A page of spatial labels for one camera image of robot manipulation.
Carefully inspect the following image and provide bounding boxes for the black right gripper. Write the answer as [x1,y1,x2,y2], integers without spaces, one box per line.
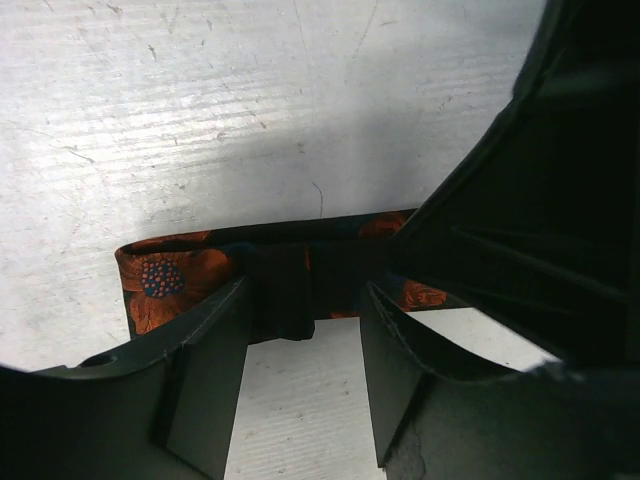
[389,1,639,365]

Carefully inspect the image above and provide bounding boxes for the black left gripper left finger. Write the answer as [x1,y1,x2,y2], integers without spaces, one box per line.
[1,278,250,479]

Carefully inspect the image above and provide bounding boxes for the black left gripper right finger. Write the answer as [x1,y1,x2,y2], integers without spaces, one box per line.
[360,284,639,479]

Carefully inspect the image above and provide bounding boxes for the dark floral orange tie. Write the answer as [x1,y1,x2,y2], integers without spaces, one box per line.
[115,210,465,343]

